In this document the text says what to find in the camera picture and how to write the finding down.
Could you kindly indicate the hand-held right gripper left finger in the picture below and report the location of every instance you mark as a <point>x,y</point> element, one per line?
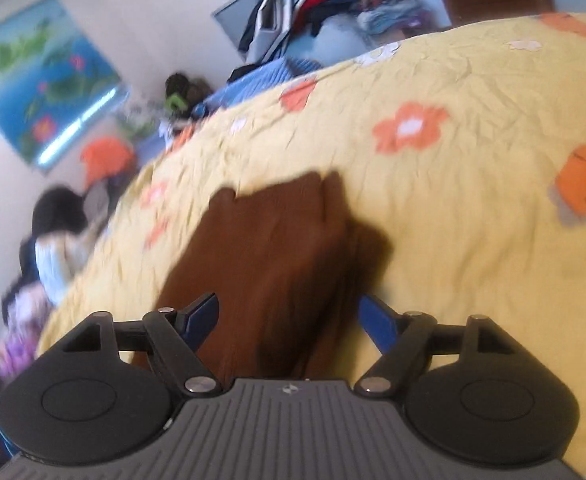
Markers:
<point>200,320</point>

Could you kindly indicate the green and black object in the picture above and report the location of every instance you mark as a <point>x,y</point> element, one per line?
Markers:
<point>185,92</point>

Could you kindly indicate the purple patterned cloth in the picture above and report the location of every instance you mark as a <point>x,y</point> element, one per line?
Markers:
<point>20,335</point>

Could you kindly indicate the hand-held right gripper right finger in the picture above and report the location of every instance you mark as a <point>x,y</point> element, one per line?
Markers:
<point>380,322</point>

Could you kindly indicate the blue striped cloth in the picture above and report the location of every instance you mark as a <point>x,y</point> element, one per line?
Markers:
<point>253,85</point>

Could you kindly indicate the wall poster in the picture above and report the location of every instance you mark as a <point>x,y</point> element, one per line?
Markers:
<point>38,80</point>

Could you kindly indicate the yellow printed blanket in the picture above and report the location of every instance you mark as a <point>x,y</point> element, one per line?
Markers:
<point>448,210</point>

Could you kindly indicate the grey flat board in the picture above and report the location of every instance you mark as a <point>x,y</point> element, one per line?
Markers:
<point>235,17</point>

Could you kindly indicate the brown garment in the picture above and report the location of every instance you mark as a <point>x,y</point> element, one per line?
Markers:
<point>273,260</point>

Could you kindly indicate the light blue cloth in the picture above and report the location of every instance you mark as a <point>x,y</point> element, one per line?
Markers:
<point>328,42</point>

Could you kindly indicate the orange cloth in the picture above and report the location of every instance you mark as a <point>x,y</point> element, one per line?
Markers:
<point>105,160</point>

